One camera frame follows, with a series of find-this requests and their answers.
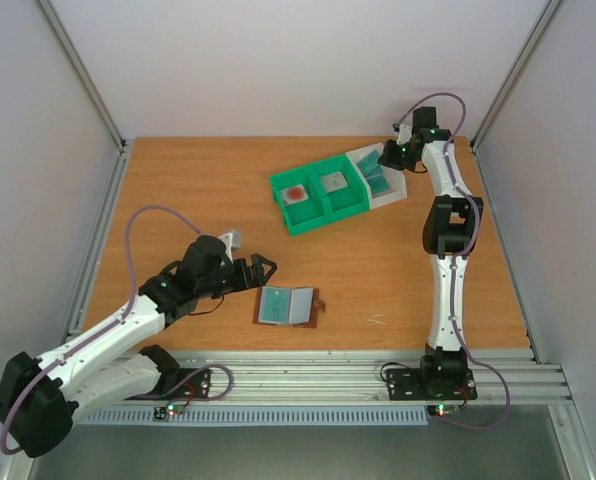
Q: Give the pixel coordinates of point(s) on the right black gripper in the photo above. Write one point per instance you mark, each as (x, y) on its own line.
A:
(390, 156)

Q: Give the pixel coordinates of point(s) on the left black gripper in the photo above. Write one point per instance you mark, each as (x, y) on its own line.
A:
(259, 280)

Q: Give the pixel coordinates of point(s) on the teal credit card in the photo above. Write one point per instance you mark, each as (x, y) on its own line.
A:
(369, 165)
(274, 306)

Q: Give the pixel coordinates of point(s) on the brown leather card holder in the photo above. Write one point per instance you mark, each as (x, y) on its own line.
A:
(305, 307)

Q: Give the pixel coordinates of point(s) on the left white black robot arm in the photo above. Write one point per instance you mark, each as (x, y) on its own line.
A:
(43, 397)

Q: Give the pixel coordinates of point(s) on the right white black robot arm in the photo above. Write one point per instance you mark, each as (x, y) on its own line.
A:
(449, 236)

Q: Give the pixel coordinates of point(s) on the teal card in white bin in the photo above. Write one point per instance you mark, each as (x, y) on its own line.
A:
(378, 185)

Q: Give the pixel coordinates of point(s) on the grey card with red dot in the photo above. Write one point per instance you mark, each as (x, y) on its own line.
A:
(294, 195)

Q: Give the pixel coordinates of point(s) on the white bin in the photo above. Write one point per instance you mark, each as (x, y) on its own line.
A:
(395, 178)

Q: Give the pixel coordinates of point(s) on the green middle bin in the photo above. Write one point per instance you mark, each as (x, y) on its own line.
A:
(344, 203)

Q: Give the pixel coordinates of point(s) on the green bin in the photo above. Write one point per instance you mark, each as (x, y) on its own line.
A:
(344, 203)
(302, 217)

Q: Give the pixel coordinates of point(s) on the green left bin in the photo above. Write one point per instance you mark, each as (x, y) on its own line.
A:
(302, 217)

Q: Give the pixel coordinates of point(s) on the left circuit board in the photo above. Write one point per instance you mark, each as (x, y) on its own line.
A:
(165, 413)

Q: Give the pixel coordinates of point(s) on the circuit board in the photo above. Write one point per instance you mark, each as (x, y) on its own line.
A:
(165, 413)
(444, 410)

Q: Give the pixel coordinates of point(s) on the right circuit board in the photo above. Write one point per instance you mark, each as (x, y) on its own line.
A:
(444, 410)

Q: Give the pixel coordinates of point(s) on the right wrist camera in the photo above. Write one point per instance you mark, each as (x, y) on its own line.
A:
(403, 133)

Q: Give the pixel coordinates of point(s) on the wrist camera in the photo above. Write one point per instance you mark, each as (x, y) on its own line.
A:
(232, 240)
(403, 133)

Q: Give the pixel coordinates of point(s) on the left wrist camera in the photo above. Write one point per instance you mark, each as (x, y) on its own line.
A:
(232, 240)

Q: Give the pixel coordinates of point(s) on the aluminium front rail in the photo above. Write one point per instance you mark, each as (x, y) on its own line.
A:
(354, 377)

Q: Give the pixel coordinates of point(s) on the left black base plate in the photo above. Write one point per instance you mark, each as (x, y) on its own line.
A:
(180, 385)

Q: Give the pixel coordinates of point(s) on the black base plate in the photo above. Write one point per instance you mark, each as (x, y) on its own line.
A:
(406, 384)
(180, 385)

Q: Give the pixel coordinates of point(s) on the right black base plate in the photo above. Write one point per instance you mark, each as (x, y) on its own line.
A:
(406, 384)

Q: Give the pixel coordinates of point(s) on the grey slotted cable duct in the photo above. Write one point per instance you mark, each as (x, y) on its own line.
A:
(262, 416)

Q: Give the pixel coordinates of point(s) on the right aluminium frame post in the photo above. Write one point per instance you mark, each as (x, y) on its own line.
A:
(528, 49)

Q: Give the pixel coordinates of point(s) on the aluminium frame post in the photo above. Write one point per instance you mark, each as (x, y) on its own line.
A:
(528, 49)
(55, 24)

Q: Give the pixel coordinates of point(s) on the left aluminium frame post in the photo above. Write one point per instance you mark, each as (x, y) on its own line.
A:
(55, 24)

